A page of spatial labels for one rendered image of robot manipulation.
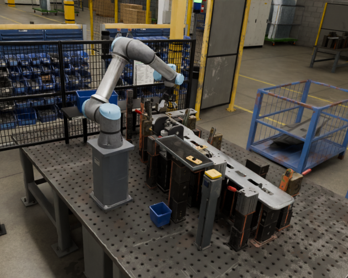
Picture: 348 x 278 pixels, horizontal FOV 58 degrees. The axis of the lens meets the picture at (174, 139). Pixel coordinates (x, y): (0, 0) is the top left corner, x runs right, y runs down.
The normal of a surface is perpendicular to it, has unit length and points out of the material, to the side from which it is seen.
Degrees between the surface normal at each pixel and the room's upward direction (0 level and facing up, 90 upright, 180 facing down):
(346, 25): 90
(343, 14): 90
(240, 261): 0
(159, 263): 0
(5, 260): 0
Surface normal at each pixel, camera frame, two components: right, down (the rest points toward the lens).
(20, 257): 0.07, -0.90
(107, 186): -0.08, 0.46
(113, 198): 0.65, 0.36
